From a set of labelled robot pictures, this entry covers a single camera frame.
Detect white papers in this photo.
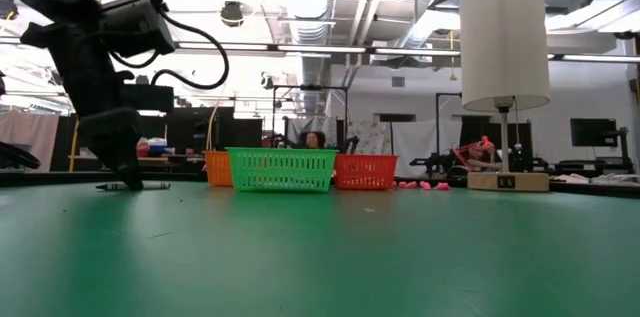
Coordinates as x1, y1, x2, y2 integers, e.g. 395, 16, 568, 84
552, 171, 640, 186

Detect yellow power cable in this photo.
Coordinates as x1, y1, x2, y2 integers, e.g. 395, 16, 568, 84
68, 117, 84, 173

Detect wooden workbench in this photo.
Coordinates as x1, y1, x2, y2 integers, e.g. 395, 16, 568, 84
68, 153, 207, 174

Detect black left camera cable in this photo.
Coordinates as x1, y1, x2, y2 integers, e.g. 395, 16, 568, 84
107, 0, 231, 92

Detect person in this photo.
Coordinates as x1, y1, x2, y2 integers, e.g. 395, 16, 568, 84
464, 144, 502, 174
298, 130, 327, 151

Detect silver ventilation duct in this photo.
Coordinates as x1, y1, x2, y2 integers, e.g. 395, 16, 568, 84
394, 0, 501, 58
277, 0, 335, 114

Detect black crayon white label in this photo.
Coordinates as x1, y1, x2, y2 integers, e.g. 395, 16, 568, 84
95, 181, 172, 192

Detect red plastic basket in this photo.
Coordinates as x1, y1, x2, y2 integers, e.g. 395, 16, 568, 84
333, 153, 400, 191

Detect black ceiling speaker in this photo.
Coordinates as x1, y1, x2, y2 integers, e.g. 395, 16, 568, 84
219, 0, 245, 28

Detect black monitor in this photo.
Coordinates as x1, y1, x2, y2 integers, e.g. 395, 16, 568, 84
569, 117, 619, 148

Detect white hanging sheet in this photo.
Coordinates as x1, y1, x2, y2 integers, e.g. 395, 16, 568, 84
349, 119, 464, 178

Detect white shade wooden base lamp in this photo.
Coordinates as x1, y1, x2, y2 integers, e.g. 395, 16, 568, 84
458, 0, 552, 193

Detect orange plastic basket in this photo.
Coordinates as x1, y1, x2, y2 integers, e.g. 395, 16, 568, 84
203, 150, 234, 188

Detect green plastic basket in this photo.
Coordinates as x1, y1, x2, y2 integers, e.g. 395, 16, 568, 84
224, 146, 339, 194

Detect thin black metal stand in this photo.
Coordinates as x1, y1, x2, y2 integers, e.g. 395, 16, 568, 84
433, 90, 464, 154

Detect pink curtain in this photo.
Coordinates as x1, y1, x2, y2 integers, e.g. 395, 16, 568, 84
0, 110, 60, 173

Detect black partition wall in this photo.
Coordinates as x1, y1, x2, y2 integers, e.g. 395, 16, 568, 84
49, 105, 265, 174

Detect red desk lamp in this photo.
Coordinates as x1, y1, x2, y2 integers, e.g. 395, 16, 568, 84
453, 135, 496, 159

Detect black cable loop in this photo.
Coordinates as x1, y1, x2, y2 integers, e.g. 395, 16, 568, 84
0, 139, 42, 171

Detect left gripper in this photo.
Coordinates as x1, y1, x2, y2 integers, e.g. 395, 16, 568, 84
19, 21, 176, 192

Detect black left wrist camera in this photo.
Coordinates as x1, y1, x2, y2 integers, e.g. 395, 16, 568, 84
98, 0, 177, 59

